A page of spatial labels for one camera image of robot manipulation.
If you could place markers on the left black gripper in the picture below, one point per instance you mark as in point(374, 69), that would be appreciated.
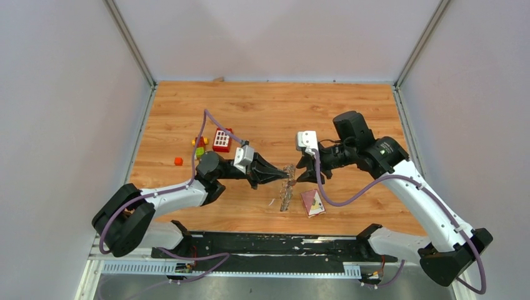
point(259, 171)

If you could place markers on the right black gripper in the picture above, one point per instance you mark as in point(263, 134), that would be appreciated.
point(306, 160)

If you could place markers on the metal disc with keyrings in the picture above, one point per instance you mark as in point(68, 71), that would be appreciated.
point(286, 192)

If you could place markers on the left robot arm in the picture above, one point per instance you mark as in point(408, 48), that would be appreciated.
point(127, 220)

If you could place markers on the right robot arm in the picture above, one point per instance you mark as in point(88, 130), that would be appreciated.
point(450, 244)

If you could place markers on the playing card box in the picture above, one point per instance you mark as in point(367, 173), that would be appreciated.
point(312, 203)

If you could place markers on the red window brick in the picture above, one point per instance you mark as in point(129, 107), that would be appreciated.
point(222, 141)

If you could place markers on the toy brick car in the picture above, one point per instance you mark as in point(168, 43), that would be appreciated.
point(199, 144)

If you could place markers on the small orange cube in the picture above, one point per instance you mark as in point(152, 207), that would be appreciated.
point(178, 161)

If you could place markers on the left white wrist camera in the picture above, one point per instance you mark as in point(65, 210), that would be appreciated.
point(243, 158)

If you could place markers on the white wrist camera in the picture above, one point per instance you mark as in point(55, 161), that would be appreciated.
point(243, 158)
point(306, 142)

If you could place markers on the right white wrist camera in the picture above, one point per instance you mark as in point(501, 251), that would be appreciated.
point(306, 142)

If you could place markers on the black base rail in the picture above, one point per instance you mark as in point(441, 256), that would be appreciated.
point(277, 252)

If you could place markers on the white slotted cable duct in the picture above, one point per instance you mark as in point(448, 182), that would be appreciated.
point(174, 268)

